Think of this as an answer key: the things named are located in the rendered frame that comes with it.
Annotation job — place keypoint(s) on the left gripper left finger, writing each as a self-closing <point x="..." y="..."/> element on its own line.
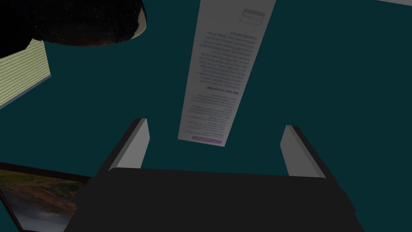
<point x="133" y="149"/>

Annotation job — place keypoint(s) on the pale green book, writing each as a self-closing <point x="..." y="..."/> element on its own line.
<point x="21" y="72"/>

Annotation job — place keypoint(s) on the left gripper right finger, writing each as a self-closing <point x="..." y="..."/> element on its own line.
<point x="297" y="153"/>

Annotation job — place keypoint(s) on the dark round bread loaf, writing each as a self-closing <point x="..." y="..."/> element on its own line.
<point x="87" y="21"/>

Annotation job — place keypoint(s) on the white printed box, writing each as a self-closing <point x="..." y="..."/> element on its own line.
<point x="222" y="74"/>

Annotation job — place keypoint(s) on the black framed landscape picture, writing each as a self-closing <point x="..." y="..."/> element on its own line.
<point x="35" y="196"/>

